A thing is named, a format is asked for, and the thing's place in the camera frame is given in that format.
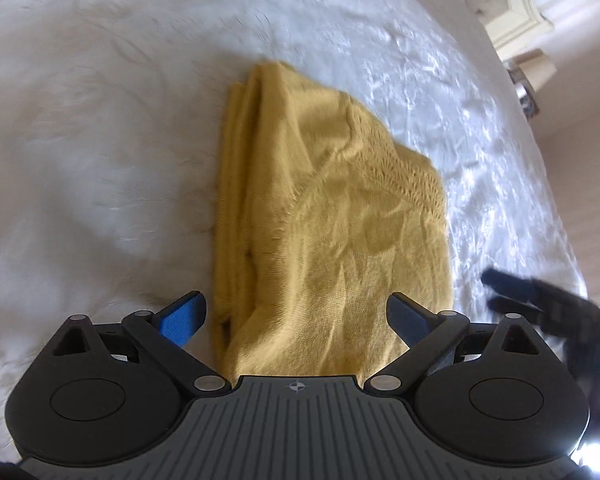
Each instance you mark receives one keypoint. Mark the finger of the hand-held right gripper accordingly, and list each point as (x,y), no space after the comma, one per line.
(502,278)
(505,306)

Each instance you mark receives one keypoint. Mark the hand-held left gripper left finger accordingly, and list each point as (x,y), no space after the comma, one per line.
(182,317)

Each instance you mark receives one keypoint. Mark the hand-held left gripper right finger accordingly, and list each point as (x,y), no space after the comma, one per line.
(405,315)

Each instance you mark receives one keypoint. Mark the yellow knit sweater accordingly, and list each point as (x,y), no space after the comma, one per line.
(330,220)

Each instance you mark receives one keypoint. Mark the white embroidered bedspread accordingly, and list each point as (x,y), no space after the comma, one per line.
(105,135)

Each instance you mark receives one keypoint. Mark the cream table lamp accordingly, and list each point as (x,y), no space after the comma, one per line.
(537,67)

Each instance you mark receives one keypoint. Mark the ornate cream furniture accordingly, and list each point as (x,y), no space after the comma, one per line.
(525,2)

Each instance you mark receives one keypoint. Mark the dark picture frame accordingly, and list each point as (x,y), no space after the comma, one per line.
(529,102)

